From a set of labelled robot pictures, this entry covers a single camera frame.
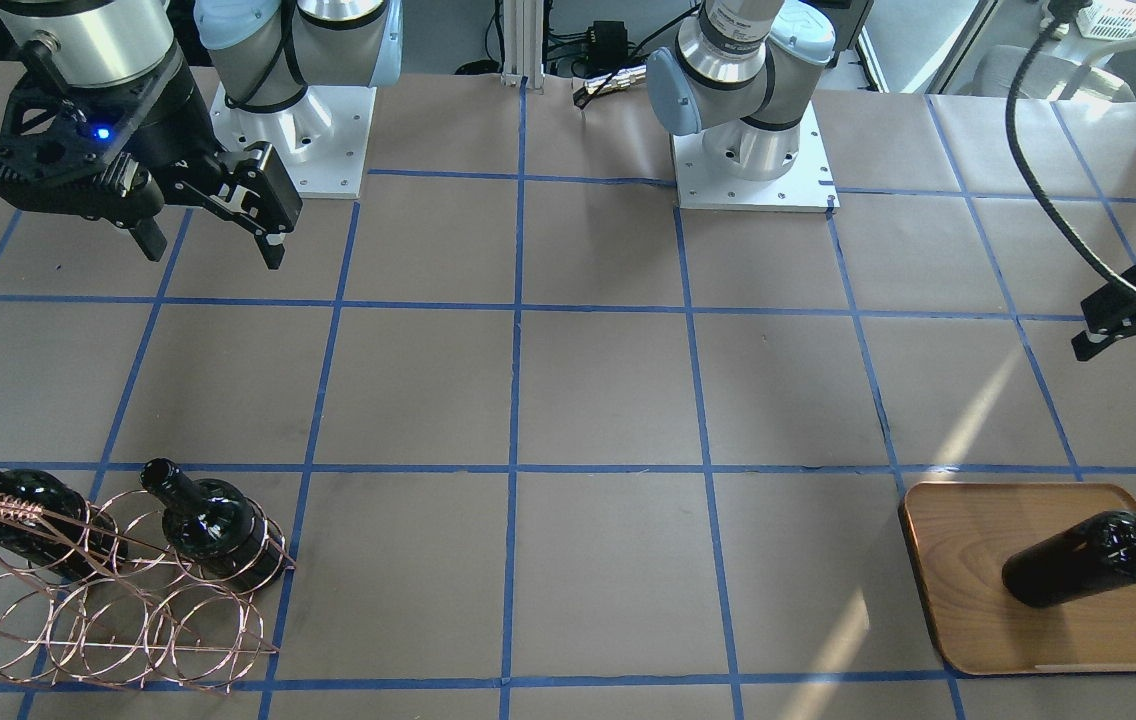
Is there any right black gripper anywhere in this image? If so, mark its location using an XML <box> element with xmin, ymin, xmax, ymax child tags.
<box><xmin>0</xmin><ymin>45</ymin><xmax>303</xmax><ymax>270</ymax></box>

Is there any dark wine bottle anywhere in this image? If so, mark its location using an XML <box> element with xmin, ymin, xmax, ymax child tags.
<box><xmin>0</xmin><ymin>468</ymin><xmax>110</xmax><ymax>581</ymax></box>
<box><xmin>140</xmin><ymin>457</ymin><xmax>286</xmax><ymax>594</ymax></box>
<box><xmin>1001</xmin><ymin>510</ymin><xmax>1136</xmax><ymax>609</ymax></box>

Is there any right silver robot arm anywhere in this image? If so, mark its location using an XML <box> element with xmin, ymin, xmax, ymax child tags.
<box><xmin>0</xmin><ymin>1</ymin><xmax>403</xmax><ymax>269</ymax></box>

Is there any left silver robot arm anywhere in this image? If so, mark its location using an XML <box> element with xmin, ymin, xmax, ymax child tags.
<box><xmin>645</xmin><ymin>1</ymin><xmax>1136</xmax><ymax>363</ymax></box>

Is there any wooden tray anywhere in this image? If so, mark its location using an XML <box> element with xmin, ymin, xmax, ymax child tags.
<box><xmin>900</xmin><ymin>482</ymin><xmax>1136</xmax><ymax>676</ymax></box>

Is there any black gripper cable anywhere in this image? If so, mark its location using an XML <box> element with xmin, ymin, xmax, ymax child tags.
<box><xmin>1004</xmin><ymin>0</ymin><xmax>1136</xmax><ymax>326</ymax></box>

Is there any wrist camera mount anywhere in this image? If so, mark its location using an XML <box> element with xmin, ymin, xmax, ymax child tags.
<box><xmin>0</xmin><ymin>70</ymin><xmax>165</xmax><ymax>224</ymax></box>

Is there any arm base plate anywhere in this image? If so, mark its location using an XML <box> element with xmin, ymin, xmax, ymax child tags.
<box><xmin>670</xmin><ymin>104</ymin><xmax>841</xmax><ymax>214</ymax></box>
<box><xmin>211</xmin><ymin>86</ymin><xmax>377</xmax><ymax>200</ymax></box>

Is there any aluminium frame post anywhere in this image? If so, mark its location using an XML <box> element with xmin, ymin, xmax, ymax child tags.
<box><xmin>498</xmin><ymin>0</ymin><xmax>546</xmax><ymax>94</ymax></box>

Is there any copper wire bottle basket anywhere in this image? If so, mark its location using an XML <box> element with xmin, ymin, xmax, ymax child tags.
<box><xmin>0</xmin><ymin>489</ymin><xmax>279</xmax><ymax>693</ymax></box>

